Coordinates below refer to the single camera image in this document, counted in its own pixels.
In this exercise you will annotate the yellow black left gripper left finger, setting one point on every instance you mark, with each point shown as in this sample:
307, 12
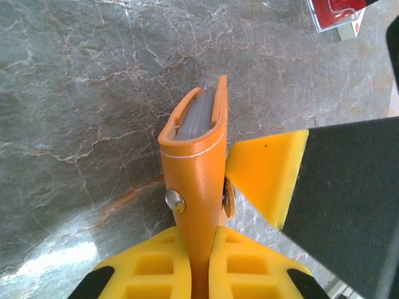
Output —
149, 268

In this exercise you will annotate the clear acrylic card organizer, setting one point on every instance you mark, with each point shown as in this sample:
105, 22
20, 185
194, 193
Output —
315, 18

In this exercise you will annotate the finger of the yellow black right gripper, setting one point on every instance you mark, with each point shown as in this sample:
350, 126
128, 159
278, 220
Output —
394, 53
265, 174

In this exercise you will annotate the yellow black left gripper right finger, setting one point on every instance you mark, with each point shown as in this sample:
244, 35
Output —
246, 268

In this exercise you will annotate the small white box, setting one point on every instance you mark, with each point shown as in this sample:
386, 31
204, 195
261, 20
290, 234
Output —
350, 31

